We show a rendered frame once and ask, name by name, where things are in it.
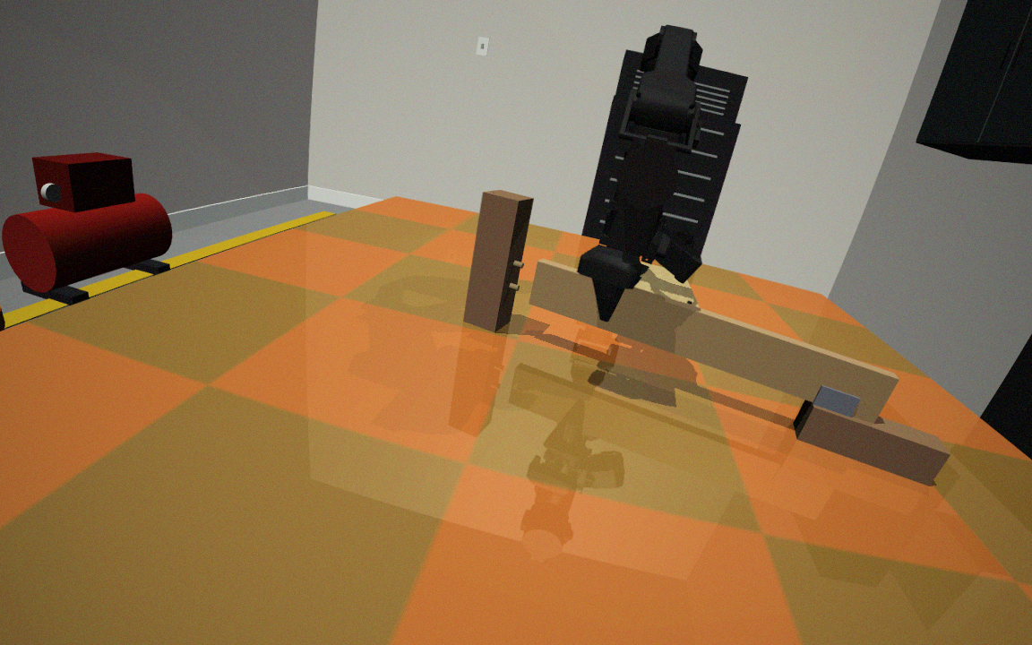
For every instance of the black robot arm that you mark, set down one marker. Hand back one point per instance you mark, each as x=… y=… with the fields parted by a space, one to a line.
x=661 y=111

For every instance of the long brown wooden rail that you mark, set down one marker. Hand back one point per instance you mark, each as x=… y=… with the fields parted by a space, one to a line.
x=711 y=339

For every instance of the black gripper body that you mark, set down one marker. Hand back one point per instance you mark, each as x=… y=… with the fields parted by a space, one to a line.
x=628 y=233

